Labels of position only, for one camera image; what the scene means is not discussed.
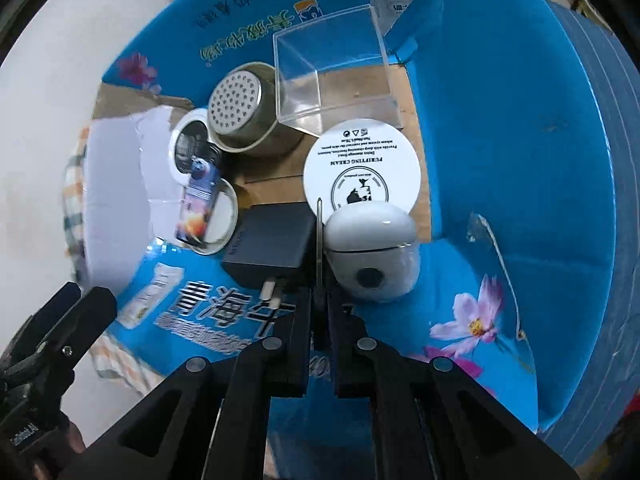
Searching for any plaid checkered cloth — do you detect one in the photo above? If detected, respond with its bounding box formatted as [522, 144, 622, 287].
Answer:
[62, 126, 152, 396]

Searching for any round white compact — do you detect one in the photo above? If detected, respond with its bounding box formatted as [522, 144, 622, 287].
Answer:
[193, 179, 239, 256]

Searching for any white jar black label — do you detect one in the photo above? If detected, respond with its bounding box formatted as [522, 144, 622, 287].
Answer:
[167, 108, 222, 186]

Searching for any blue cardboard box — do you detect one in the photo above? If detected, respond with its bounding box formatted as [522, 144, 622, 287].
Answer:
[84, 0, 616, 431]

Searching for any black power adapter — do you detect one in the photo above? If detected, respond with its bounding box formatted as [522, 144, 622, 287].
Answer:
[221, 203, 316, 289]

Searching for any white cream jar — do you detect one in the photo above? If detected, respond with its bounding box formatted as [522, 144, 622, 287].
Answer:
[303, 118, 421, 221]

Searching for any steel perforated lid canister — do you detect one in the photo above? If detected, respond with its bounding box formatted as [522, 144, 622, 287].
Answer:
[206, 62, 304, 157]

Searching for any clear plastic box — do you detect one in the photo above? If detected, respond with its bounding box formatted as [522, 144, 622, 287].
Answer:
[273, 4, 402, 136]

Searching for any colourful printed lighter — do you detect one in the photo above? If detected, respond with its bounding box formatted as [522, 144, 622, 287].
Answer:
[176, 157, 220, 246]

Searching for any white earbud case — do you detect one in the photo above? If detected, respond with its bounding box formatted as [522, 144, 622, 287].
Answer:
[323, 202, 421, 302]

